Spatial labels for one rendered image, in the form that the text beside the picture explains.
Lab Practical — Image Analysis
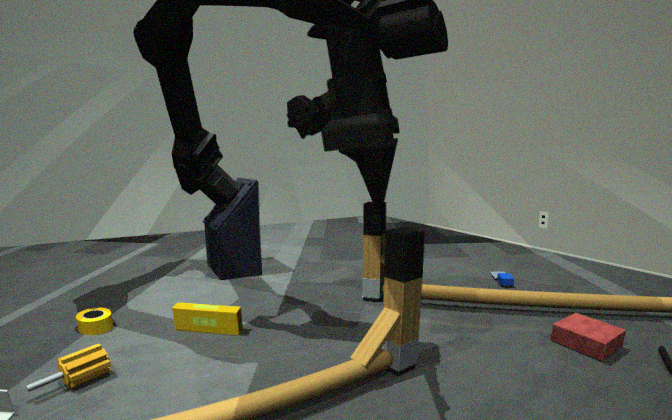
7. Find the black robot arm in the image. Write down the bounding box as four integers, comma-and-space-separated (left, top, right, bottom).
133, 0, 448, 210

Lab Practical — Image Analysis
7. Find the yellow ring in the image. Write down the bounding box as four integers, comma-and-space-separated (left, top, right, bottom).
76, 307, 113, 335

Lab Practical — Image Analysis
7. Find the red rectangular block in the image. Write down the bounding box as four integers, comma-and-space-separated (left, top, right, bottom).
550, 313, 626, 361

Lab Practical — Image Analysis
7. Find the yellow rectangular block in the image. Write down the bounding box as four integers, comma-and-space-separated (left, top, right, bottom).
172, 302, 243, 335

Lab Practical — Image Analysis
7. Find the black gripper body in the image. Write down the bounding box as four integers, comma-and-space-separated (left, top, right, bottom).
321, 62, 400, 152

